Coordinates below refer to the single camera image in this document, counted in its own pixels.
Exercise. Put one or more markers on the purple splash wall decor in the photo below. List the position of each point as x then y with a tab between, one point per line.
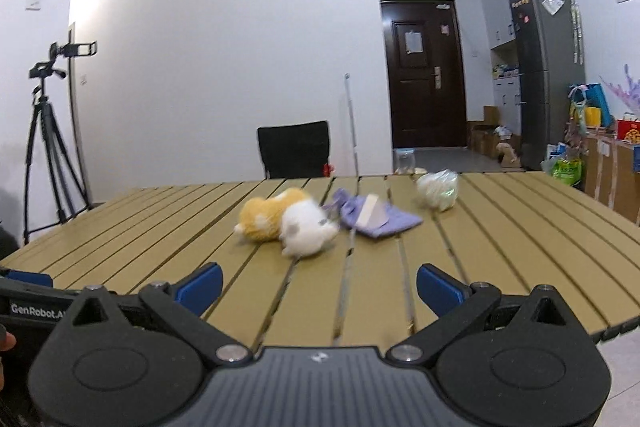
629	92

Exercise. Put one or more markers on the black camera tripod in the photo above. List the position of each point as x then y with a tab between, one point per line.
42	132

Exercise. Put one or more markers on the iridescent plastic bag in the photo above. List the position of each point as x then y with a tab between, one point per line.
437	191

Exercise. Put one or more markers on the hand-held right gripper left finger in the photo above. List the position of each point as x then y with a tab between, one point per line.
200	288

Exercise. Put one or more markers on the yellow plush toy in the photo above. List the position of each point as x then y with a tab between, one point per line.
265	219

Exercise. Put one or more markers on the white alpaca plush toy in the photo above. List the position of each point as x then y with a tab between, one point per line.
305	232

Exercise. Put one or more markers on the green plastic bag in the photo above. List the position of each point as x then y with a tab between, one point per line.
567	171

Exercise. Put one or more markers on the small red bag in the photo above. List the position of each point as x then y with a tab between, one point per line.
327	170

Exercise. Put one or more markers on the white mop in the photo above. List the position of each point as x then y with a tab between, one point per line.
352	127

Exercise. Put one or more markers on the person's left hand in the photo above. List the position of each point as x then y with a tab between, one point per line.
6	341

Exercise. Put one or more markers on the open cardboard boxes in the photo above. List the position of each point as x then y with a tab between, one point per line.
482	134

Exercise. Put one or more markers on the large cardboard box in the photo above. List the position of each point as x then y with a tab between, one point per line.
615	177

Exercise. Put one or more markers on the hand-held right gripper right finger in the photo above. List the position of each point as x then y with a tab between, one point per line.
440	288

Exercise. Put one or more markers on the clear plastic jar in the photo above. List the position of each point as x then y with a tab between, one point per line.
405	162

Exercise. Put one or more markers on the grey refrigerator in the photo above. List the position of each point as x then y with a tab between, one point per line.
545	82

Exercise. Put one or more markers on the red gift box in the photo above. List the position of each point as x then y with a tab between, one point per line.
630	130

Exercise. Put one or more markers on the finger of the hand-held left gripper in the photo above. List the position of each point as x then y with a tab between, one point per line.
30	279

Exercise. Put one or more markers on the blue shopping bag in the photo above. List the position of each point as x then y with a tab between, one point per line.
600	99

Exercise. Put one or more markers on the yellow gift bag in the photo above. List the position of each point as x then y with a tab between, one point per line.
592	116

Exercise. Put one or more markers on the tan folding slat table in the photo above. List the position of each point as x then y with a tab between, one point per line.
150	232

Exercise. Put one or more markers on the wooden cat scratcher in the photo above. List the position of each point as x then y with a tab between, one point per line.
507	154

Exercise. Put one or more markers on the white kitchen cabinet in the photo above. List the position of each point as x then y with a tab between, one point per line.
502	22

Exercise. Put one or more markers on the dark brown door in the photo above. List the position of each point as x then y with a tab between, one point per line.
425	107

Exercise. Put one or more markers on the purple towel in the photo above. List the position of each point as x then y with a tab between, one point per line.
395	224

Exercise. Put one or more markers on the black chair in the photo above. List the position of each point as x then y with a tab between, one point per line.
292	152

